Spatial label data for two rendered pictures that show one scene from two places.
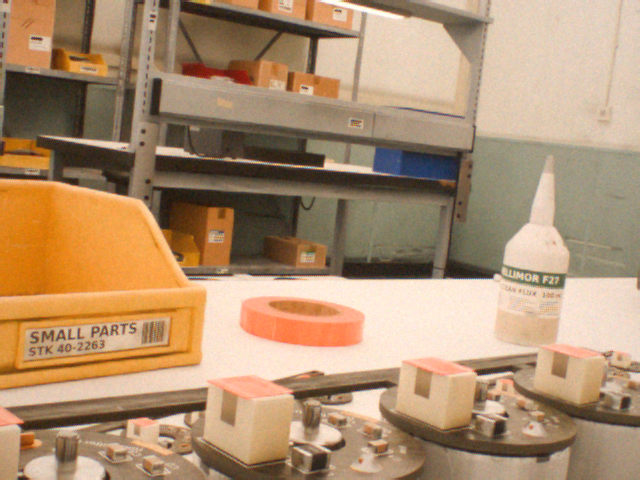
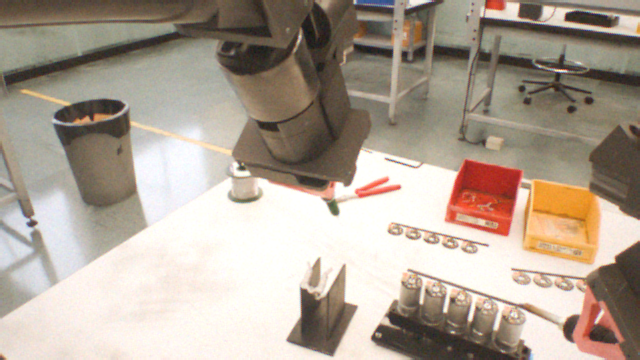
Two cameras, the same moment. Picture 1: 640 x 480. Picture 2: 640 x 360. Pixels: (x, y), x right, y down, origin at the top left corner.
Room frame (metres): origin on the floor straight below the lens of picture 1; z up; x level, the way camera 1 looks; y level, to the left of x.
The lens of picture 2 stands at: (-0.17, -0.30, 1.16)
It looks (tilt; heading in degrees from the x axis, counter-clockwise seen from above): 29 degrees down; 71
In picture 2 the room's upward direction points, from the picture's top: straight up
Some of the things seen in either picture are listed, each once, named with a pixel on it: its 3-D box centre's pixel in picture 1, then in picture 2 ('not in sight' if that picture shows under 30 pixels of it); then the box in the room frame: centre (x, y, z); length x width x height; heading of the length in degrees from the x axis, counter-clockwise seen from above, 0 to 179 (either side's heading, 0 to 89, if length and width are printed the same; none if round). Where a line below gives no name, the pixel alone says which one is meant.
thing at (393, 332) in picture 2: not in sight; (448, 345); (0.08, -0.01, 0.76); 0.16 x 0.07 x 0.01; 132
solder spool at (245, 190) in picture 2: not in sight; (244, 181); (-0.07, 0.40, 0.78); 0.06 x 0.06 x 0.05
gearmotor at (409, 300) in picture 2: not in sight; (409, 297); (0.06, 0.04, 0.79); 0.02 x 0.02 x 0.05
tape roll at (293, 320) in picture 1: (302, 319); not in sight; (0.44, 0.01, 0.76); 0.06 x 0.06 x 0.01
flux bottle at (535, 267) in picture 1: (537, 248); not in sight; (0.49, -0.11, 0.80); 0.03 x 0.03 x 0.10
